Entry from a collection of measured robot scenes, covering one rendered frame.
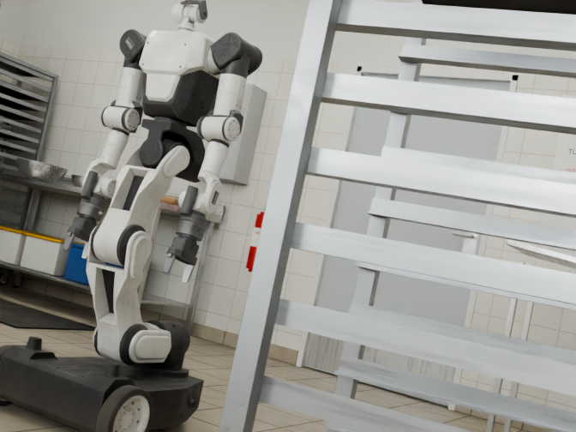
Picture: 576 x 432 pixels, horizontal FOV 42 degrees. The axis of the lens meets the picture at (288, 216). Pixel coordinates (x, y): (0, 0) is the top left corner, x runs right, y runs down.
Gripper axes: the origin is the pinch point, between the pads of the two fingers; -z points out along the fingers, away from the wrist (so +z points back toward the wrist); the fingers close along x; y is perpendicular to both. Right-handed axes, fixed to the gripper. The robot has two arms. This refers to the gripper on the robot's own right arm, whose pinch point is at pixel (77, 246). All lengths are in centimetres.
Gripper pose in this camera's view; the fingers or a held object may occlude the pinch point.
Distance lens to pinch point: 278.3
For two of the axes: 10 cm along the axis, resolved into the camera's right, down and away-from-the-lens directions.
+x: -3.8, -3.1, -8.7
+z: 2.8, -9.4, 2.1
